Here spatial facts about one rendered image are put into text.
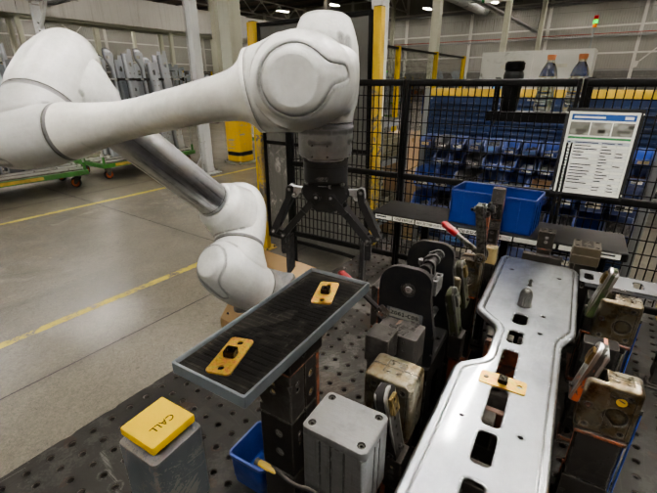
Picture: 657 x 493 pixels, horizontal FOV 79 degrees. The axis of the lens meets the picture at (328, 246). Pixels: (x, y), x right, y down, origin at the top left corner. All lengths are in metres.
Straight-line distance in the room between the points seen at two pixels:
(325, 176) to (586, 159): 1.23
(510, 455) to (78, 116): 0.88
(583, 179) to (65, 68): 1.59
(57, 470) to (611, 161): 1.87
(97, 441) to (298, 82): 1.05
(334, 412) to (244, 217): 0.76
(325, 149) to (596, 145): 1.24
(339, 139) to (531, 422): 0.57
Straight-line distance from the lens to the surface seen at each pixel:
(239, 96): 0.51
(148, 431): 0.55
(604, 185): 1.75
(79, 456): 1.26
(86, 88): 0.97
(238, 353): 0.63
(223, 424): 1.19
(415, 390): 0.71
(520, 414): 0.83
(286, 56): 0.44
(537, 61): 7.59
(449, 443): 0.74
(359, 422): 0.59
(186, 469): 0.58
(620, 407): 0.92
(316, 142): 0.64
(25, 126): 0.86
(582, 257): 1.49
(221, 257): 1.14
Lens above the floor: 1.53
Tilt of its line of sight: 22 degrees down
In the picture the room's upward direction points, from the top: straight up
